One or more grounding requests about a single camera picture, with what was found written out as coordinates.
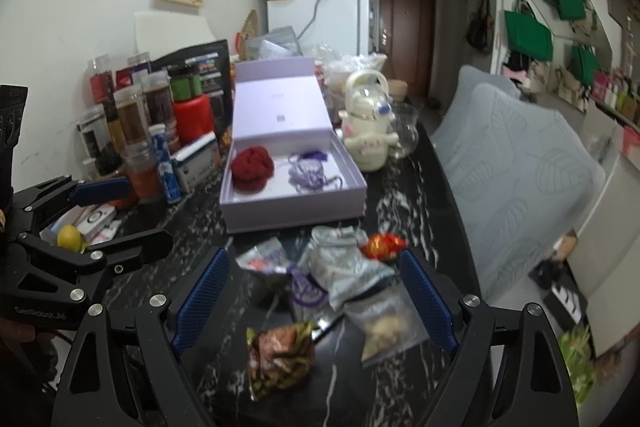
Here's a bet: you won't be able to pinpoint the grey plastic bag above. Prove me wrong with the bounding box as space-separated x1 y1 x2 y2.
247 27 301 62

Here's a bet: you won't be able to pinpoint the clear plastic snack bag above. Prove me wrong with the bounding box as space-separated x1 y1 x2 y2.
235 237 291 275

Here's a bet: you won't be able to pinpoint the row of spice jars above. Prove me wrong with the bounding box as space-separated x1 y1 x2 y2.
75 52 206 210

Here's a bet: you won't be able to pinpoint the small white pink box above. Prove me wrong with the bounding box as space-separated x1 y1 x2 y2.
70 203 121 243

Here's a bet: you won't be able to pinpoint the dark hanging bag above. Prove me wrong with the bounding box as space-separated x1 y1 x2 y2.
466 0 496 55

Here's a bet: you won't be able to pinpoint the woven fan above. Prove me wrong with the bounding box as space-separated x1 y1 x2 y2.
235 9 261 58

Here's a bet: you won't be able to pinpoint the red plastic container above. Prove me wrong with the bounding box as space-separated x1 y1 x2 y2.
172 96 217 146

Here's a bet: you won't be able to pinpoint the green plant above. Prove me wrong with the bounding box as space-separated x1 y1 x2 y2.
557 324 598 405

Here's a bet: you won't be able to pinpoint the purple ribbon sachet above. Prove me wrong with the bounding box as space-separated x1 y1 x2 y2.
287 149 346 192

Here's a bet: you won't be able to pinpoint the clear plastic bags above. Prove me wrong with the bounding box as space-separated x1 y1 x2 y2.
315 44 388 102

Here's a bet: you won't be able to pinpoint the cream cartoon water bottle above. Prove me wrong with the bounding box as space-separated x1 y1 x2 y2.
337 69 401 172

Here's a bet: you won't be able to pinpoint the white board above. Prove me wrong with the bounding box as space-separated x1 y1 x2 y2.
134 11 213 58

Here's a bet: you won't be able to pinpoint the blue tablet tube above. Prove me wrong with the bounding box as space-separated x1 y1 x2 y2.
149 125 181 205

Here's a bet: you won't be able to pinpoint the silver white foil packet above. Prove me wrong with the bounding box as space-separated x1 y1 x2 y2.
306 226 396 310

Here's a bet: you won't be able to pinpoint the black printed box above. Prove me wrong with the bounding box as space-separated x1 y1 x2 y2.
150 39 236 158

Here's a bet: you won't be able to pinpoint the small grey cushion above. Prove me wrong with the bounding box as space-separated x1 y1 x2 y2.
452 64 521 108

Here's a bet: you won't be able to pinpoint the large grey leaf-pattern cushion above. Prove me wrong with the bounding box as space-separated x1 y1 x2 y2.
430 83 606 293

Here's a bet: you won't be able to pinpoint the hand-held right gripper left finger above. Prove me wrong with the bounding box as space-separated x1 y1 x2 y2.
55 247 233 427

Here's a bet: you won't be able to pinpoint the red knitted item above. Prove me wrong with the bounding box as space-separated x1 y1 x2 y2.
230 146 276 194

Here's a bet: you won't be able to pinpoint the brown door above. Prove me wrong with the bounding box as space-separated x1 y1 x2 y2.
378 0 436 98

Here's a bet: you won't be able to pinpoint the row of shelf bottles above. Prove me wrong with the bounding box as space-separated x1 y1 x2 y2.
590 67 640 132

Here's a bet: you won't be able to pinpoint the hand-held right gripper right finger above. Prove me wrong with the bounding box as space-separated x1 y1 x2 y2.
397 249 581 427

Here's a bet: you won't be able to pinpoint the brown green snack packet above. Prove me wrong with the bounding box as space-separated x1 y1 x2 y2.
245 321 317 400

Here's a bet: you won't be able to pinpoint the yellow lemon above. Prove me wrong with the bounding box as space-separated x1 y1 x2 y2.
57 225 83 253

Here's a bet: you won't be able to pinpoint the red gold snack packet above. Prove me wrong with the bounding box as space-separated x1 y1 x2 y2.
360 232 408 263

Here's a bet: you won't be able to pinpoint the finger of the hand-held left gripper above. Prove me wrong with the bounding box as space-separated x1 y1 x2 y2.
10 175 132 228
15 228 174 308

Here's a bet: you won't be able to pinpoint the white blue medicine box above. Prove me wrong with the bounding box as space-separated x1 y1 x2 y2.
170 133 223 194

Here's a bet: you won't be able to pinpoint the purple gift box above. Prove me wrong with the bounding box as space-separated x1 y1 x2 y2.
220 57 368 235

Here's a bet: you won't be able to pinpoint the black white paper bag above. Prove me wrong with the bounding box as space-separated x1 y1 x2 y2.
530 252 591 328

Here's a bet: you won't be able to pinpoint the white mini fridge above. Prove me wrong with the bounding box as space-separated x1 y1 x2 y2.
266 0 371 58

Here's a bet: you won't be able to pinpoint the clear zip bag of nuts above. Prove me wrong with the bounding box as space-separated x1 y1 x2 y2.
345 284 431 368

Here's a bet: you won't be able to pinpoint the grey kettle cable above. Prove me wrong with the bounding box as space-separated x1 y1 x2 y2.
297 0 321 40

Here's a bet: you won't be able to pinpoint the clear glass cup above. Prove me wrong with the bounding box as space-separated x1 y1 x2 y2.
385 103 420 159

